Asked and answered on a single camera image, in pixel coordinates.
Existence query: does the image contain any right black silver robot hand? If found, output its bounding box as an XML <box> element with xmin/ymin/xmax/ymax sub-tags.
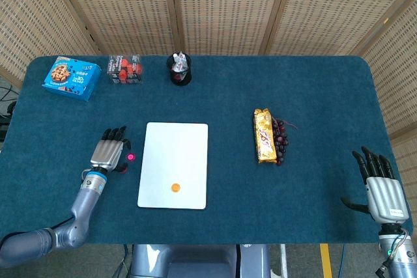
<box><xmin>341</xmin><ymin>146</ymin><xmax>410</xmax><ymax>225</ymax></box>

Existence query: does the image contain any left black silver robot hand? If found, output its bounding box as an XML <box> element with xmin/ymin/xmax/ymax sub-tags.
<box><xmin>89</xmin><ymin>126</ymin><xmax>133</xmax><ymax>174</ymax></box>

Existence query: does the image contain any white magnetic board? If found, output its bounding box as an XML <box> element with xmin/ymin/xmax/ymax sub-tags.
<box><xmin>137</xmin><ymin>122</ymin><xmax>209</xmax><ymax>210</ymax></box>

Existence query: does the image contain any blue cookie box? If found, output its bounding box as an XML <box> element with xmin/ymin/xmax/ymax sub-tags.
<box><xmin>41</xmin><ymin>55</ymin><xmax>102</xmax><ymax>102</ymax></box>

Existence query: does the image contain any red and black box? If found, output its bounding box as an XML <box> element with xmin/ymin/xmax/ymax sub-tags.
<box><xmin>107</xmin><ymin>53</ymin><xmax>145</xmax><ymax>85</ymax></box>

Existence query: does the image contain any yellow floor tape strip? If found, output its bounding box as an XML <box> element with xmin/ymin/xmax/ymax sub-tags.
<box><xmin>320</xmin><ymin>243</ymin><xmax>333</xmax><ymax>278</ymax></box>

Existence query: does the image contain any black mesh pen holder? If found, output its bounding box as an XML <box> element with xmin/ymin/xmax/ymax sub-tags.
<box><xmin>166</xmin><ymin>52</ymin><xmax>193</xmax><ymax>87</ymax></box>

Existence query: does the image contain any crumpled clear plastic packet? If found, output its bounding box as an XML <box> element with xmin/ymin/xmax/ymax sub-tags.
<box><xmin>174</xmin><ymin>52</ymin><xmax>190</xmax><ymax>74</ymax></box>

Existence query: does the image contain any dark red grape bunch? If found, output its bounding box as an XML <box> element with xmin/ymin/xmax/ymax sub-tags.
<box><xmin>272</xmin><ymin>117</ymin><xmax>299</xmax><ymax>165</ymax></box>

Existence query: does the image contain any white table leg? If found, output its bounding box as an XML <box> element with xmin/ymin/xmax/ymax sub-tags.
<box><xmin>280</xmin><ymin>243</ymin><xmax>289</xmax><ymax>278</ymax></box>

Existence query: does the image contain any blue felt table mat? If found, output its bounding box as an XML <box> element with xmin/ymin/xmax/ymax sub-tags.
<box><xmin>0</xmin><ymin>55</ymin><xmax>413</xmax><ymax>245</ymax></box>

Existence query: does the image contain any gold biscuit package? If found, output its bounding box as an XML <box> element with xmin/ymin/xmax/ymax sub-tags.
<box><xmin>253</xmin><ymin>107</ymin><xmax>278</xmax><ymax>164</ymax></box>

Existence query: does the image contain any grey robot torso base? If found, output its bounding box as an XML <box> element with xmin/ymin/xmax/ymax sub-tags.
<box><xmin>129</xmin><ymin>243</ymin><xmax>273</xmax><ymax>278</ymax></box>

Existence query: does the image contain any woven bamboo folding screen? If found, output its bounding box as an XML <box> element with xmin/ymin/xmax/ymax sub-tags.
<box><xmin>0</xmin><ymin>0</ymin><xmax>417</xmax><ymax>144</ymax></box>

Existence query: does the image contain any blue cable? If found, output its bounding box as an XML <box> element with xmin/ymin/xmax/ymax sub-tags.
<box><xmin>337</xmin><ymin>243</ymin><xmax>347</xmax><ymax>278</ymax></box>

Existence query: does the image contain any black cable bundle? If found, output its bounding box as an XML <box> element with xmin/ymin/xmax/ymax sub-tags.
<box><xmin>0</xmin><ymin>84</ymin><xmax>20</xmax><ymax>121</ymax></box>

